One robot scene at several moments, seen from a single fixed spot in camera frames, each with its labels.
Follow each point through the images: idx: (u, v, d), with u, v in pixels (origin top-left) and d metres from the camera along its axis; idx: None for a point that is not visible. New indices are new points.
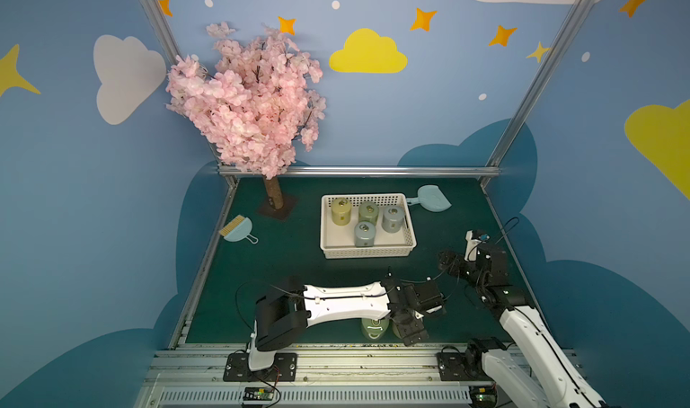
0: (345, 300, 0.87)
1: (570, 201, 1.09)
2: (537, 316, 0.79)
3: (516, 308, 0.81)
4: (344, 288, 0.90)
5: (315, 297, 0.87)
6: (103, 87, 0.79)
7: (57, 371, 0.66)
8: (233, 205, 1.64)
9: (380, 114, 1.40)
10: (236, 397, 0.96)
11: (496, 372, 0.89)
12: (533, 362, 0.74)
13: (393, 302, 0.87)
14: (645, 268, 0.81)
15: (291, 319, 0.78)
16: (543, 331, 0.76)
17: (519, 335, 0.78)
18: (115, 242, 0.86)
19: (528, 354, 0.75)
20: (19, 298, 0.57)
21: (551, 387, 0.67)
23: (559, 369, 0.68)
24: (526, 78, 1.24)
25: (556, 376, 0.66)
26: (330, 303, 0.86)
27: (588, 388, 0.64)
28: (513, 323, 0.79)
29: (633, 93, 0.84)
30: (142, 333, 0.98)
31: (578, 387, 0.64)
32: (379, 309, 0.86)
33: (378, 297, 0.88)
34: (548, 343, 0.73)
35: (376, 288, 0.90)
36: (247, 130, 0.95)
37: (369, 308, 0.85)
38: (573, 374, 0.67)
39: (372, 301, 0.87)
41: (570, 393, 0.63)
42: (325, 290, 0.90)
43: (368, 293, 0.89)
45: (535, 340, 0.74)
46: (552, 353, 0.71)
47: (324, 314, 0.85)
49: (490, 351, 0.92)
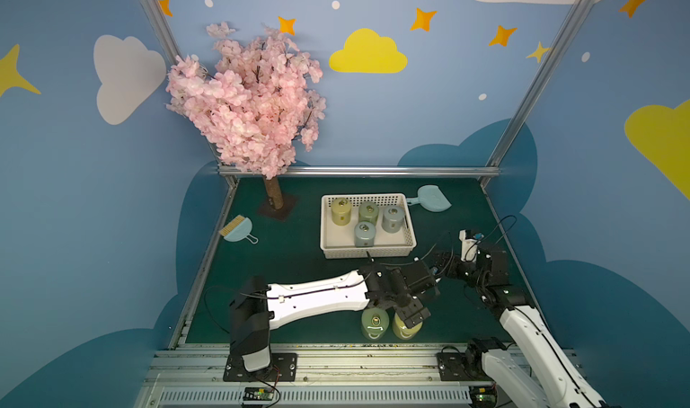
0: (314, 296, 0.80)
1: (571, 201, 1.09)
2: (537, 315, 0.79)
3: (516, 307, 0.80)
4: (309, 285, 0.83)
5: (279, 297, 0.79)
6: (103, 86, 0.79)
7: (56, 372, 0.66)
8: (233, 205, 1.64)
9: (380, 114, 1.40)
10: (236, 397, 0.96)
11: (496, 372, 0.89)
12: (533, 362, 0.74)
13: (372, 290, 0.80)
14: (646, 268, 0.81)
15: (252, 322, 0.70)
16: (543, 331, 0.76)
17: (519, 335, 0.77)
18: (115, 241, 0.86)
19: (528, 354, 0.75)
20: (19, 297, 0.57)
21: (551, 387, 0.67)
23: (559, 369, 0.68)
24: (526, 78, 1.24)
25: (556, 376, 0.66)
26: (296, 300, 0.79)
27: (589, 389, 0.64)
28: (513, 323, 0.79)
29: (634, 93, 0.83)
30: (142, 332, 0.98)
31: (579, 387, 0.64)
32: (356, 301, 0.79)
33: (354, 288, 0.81)
34: (549, 343, 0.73)
35: (351, 279, 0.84)
36: (247, 130, 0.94)
37: (344, 300, 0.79)
38: (573, 374, 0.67)
39: (347, 293, 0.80)
41: (571, 393, 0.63)
42: (292, 288, 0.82)
43: (342, 284, 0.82)
45: (535, 340, 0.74)
46: (552, 352, 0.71)
47: (291, 314, 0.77)
49: (489, 352, 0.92)
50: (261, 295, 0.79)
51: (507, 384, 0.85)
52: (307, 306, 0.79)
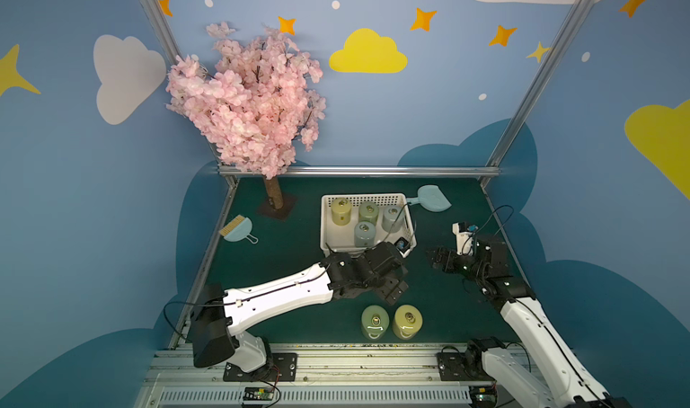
0: (274, 296, 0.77)
1: (571, 201, 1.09)
2: (538, 308, 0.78)
3: (517, 300, 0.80)
4: (266, 286, 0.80)
5: (236, 301, 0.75)
6: (103, 86, 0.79)
7: (56, 372, 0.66)
8: (233, 205, 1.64)
9: (380, 114, 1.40)
10: (237, 397, 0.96)
11: (497, 371, 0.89)
12: (535, 355, 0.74)
13: (336, 280, 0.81)
14: (646, 268, 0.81)
15: (210, 332, 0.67)
16: (544, 323, 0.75)
17: (520, 327, 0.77)
18: (115, 242, 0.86)
19: (530, 346, 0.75)
20: (19, 298, 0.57)
21: (553, 380, 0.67)
23: (562, 362, 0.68)
24: (526, 78, 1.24)
25: (561, 369, 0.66)
26: (256, 302, 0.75)
27: (592, 380, 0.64)
28: (514, 314, 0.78)
29: (634, 93, 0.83)
30: (142, 332, 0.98)
31: (581, 380, 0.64)
32: (320, 294, 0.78)
33: (317, 279, 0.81)
34: (551, 335, 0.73)
35: (312, 272, 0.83)
36: (246, 130, 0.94)
37: (306, 295, 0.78)
38: (577, 366, 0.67)
39: (309, 288, 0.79)
41: (575, 385, 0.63)
42: (250, 290, 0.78)
43: (303, 279, 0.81)
45: (537, 332, 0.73)
46: (554, 344, 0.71)
47: (251, 317, 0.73)
49: (488, 351, 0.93)
50: (219, 301, 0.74)
51: (508, 380, 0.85)
52: (269, 306, 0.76)
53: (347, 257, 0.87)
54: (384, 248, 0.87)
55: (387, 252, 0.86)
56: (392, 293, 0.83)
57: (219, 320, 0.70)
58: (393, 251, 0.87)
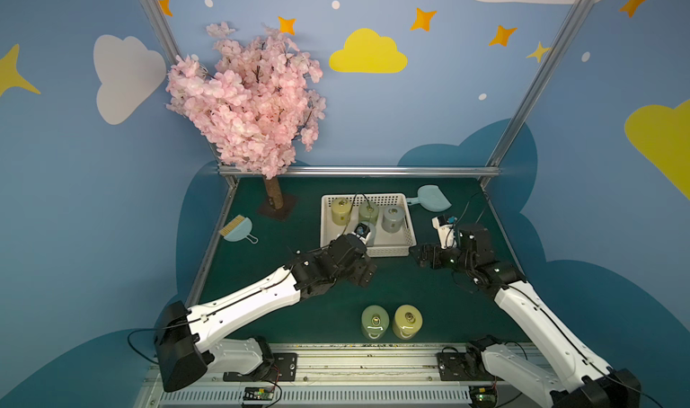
0: (240, 306, 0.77)
1: (571, 201, 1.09)
2: (531, 291, 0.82)
3: (510, 287, 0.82)
4: (231, 296, 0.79)
5: (201, 317, 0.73)
6: (103, 86, 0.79)
7: (56, 372, 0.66)
8: (233, 205, 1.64)
9: (380, 114, 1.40)
10: (237, 397, 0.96)
11: (499, 368, 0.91)
12: (535, 339, 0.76)
13: (301, 281, 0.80)
14: (646, 268, 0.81)
15: (177, 350, 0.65)
16: (540, 305, 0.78)
17: (518, 314, 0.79)
18: (115, 242, 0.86)
19: (529, 330, 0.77)
20: (19, 297, 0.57)
21: (559, 362, 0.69)
23: (564, 344, 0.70)
24: (526, 78, 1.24)
25: (564, 350, 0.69)
26: (224, 314, 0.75)
27: (595, 357, 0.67)
28: (509, 300, 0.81)
29: (634, 93, 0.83)
30: (142, 333, 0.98)
31: (586, 359, 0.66)
32: (287, 293, 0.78)
33: (283, 281, 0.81)
34: (548, 317, 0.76)
35: (278, 276, 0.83)
36: (247, 130, 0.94)
37: (274, 298, 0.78)
38: (579, 346, 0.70)
39: (277, 290, 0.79)
41: (579, 364, 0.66)
42: (215, 304, 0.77)
43: (269, 284, 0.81)
45: (535, 315, 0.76)
46: (553, 326, 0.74)
47: (220, 330, 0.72)
49: (487, 350, 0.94)
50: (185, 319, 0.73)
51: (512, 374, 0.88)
52: (234, 314, 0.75)
53: (309, 255, 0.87)
54: (347, 238, 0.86)
55: (349, 243, 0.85)
56: (362, 279, 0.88)
57: (185, 338, 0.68)
58: (354, 242, 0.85)
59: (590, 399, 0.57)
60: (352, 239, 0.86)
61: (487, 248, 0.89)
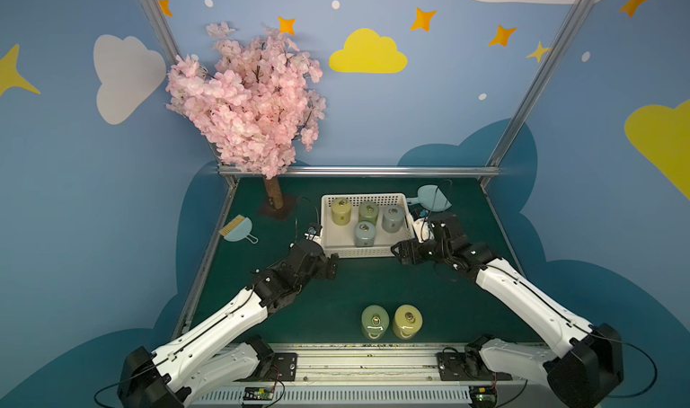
0: (209, 334, 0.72)
1: (571, 201, 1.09)
2: (508, 268, 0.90)
3: (489, 266, 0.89)
4: (196, 329, 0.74)
5: (168, 357, 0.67)
6: (103, 86, 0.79)
7: (56, 372, 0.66)
8: (233, 205, 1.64)
9: (380, 114, 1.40)
10: (237, 397, 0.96)
11: (499, 362, 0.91)
12: (522, 312, 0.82)
13: (266, 297, 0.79)
14: (646, 269, 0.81)
15: (147, 394, 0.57)
16: (518, 279, 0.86)
17: (500, 290, 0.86)
18: (115, 241, 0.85)
19: (515, 306, 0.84)
20: (19, 298, 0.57)
21: (546, 331, 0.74)
23: (548, 312, 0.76)
24: (526, 78, 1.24)
25: (549, 318, 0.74)
26: (192, 347, 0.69)
27: (576, 318, 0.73)
28: (490, 279, 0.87)
29: (634, 93, 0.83)
30: (142, 332, 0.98)
31: (569, 322, 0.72)
32: (254, 311, 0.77)
33: (248, 302, 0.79)
34: (528, 289, 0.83)
35: (242, 297, 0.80)
36: (247, 130, 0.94)
37: (242, 321, 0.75)
38: (560, 311, 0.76)
39: (243, 311, 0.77)
41: (564, 327, 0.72)
42: (181, 340, 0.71)
43: (234, 307, 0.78)
45: (517, 290, 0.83)
46: (534, 297, 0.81)
47: (191, 364, 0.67)
49: (485, 347, 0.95)
50: (149, 363, 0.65)
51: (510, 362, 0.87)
52: (204, 345, 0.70)
53: (268, 270, 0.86)
54: (303, 245, 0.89)
55: (306, 249, 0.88)
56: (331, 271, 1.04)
57: (155, 380, 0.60)
58: (309, 247, 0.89)
59: (582, 359, 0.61)
60: (309, 246, 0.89)
61: (460, 232, 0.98)
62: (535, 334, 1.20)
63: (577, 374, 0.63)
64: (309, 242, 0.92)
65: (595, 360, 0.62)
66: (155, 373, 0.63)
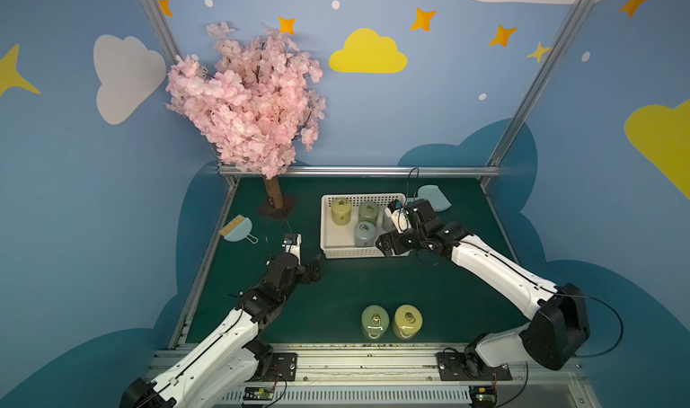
0: (207, 355, 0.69)
1: (571, 201, 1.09)
2: (480, 242, 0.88)
3: (462, 242, 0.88)
4: (192, 351, 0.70)
5: (169, 382, 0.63)
6: (103, 86, 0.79)
7: (56, 372, 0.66)
8: (233, 204, 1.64)
9: (380, 113, 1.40)
10: (237, 397, 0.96)
11: (493, 354, 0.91)
12: (494, 282, 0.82)
13: (256, 314, 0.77)
14: (646, 269, 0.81)
15: None
16: (490, 252, 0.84)
17: (474, 264, 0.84)
18: (115, 242, 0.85)
19: (487, 277, 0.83)
20: (19, 297, 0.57)
21: (517, 297, 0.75)
23: (517, 279, 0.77)
24: (526, 78, 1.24)
25: (518, 284, 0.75)
26: (192, 368, 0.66)
27: (543, 281, 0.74)
28: (464, 255, 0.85)
29: (634, 93, 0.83)
30: (142, 333, 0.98)
31: (536, 285, 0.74)
32: (247, 327, 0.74)
33: (240, 320, 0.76)
34: (499, 260, 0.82)
35: (234, 315, 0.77)
36: (246, 130, 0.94)
37: (238, 338, 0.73)
38: (528, 276, 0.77)
39: (237, 329, 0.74)
41: (533, 291, 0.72)
42: (179, 364, 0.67)
43: (227, 326, 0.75)
45: (489, 261, 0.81)
46: (503, 265, 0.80)
47: (194, 385, 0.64)
49: (481, 341, 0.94)
50: (150, 393, 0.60)
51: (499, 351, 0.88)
52: (204, 365, 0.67)
53: (251, 289, 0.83)
54: (281, 259, 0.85)
55: (286, 262, 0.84)
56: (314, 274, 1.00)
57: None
58: (289, 260, 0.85)
59: (549, 318, 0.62)
60: (288, 258, 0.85)
61: (433, 215, 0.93)
62: None
63: (544, 332, 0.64)
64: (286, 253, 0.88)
65: (560, 317, 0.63)
66: (158, 400, 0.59)
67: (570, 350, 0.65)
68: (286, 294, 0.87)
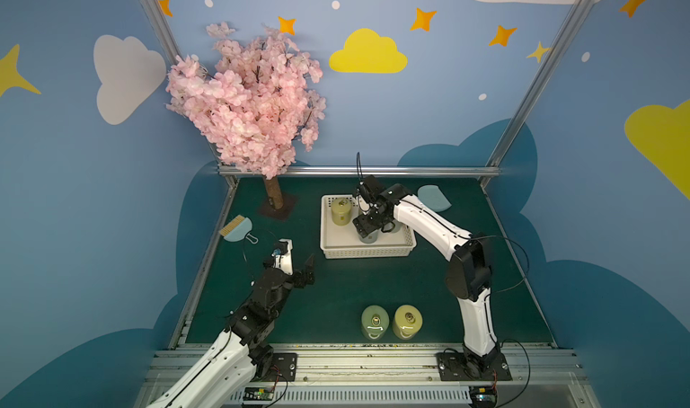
0: (196, 382, 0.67)
1: (572, 201, 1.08)
2: (416, 200, 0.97)
3: (402, 200, 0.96)
4: (181, 379, 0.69)
5: None
6: (101, 90, 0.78)
7: (56, 371, 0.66)
8: (233, 205, 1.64)
9: (380, 113, 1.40)
10: (237, 397, 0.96)
11: (477, 342, 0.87)
12: (427, 235, 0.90)
13: (245, 335, 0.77)
14: (647, 269, 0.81)
15: None
16: (422, 208, 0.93)
17: (411, 220, 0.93)
18: (114, 242, 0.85)
19: (420, 229, 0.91)
20: (19, 297, 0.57)
21: (442, 244, 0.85)
23: (442, 227, 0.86)
24: (526, 78, 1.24)
25: (442, 234, 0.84)
26: (181, 397, 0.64)
27: (461, 229, 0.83)
28: (403, 213, 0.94)
29: (635, 93, 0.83)
30: (143, 332, 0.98)
31: (455, 233, 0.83)
32: (236, 350, 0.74)
33: (229, 343, 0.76)
34: (430, 216, 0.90)
35: (223, 340, 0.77)
36: (246, 130, 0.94)
37: (226, 362, 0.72)
38: (449, 226, 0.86)
39: (226, 352, 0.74)
41: (453, 238, 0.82)
42: (169, 394, 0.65)
43: (216, 351, 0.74)
45: (421, 217, 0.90)
46: (435, 219, 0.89)
47: None
49: (464, 335, 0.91)
50: None
51: (470, 328, 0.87)
52: (194, 391, 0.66)
53: (241, 309, 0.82)
54: (268, 277, 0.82)
55: (271, 281, 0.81)
56: (308, 279, 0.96)
57: None
58: (276, 278, 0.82)
59: (461, 258, 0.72)
60: (274, 276, 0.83)
61: (376, 183, 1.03)
62: (537, 334, 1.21)
63: (456, 270, 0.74)
64: (273, 270, 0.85)
65: (470, 258, 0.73)
66: None
67: (477, 284, 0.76)
68: (278, 309, 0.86)
